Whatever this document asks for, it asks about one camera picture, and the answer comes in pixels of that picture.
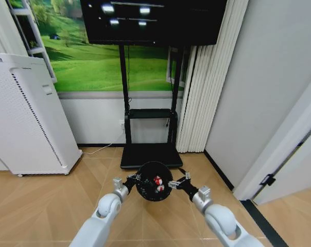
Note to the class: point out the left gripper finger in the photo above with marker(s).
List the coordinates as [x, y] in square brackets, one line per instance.
[134, 177]
[144, 183]

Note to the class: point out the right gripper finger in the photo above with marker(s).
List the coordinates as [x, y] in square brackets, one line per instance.
[187, 175]
[174, 184]

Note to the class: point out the black mesh trash bin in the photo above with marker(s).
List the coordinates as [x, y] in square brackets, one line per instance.
[153, 195]

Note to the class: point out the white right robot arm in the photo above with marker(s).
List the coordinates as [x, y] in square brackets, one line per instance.
[220, 218]

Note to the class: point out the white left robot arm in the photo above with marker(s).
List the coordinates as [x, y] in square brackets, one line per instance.
[104, 218]

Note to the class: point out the black television floor stand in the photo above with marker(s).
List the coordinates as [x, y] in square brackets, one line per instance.
[151, 157]

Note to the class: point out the black floor threshold strip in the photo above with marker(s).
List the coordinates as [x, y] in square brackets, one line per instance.
[263, 223]

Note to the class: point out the red white crumpled wrapper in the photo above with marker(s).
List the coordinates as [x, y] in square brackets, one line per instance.
[158, 180]
[160, 189]

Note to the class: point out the black door hinge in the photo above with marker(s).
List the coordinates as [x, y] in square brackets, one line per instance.
[267, 180]

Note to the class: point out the white pleated curtain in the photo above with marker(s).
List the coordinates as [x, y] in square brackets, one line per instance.
[204, 90]

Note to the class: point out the white door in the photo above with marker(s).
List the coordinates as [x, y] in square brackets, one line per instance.
[289, 159]

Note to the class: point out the white air purifier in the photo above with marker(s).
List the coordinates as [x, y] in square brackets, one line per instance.
[26, 115]

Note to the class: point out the large black television screen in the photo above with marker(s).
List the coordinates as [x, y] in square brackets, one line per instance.
[155, 23]

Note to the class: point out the white wall power outlet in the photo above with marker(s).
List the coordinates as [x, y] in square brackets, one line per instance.
[121, 125]

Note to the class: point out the green meadow wall poster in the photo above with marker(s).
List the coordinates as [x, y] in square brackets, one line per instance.
[99, 69]

